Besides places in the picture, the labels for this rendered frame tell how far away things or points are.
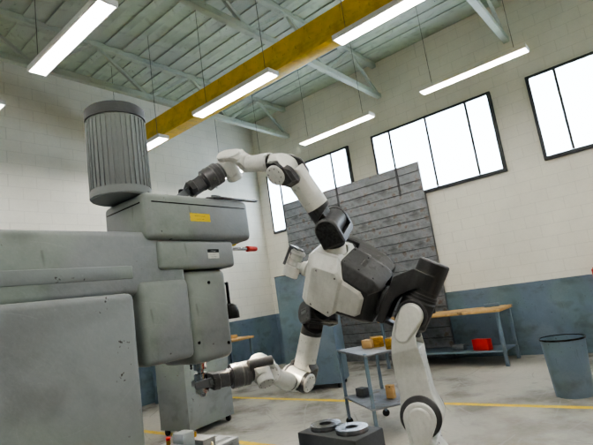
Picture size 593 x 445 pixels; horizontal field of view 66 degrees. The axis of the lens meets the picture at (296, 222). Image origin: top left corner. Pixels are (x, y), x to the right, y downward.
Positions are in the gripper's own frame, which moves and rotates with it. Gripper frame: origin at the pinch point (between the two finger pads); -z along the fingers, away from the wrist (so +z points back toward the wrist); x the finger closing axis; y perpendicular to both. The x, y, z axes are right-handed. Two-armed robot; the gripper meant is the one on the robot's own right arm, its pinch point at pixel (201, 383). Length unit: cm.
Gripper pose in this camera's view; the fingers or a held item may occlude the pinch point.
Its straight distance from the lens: 177.6
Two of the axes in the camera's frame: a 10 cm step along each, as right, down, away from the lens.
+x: 4.2, -2.1, -8.8
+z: 8.9, -0.7, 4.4
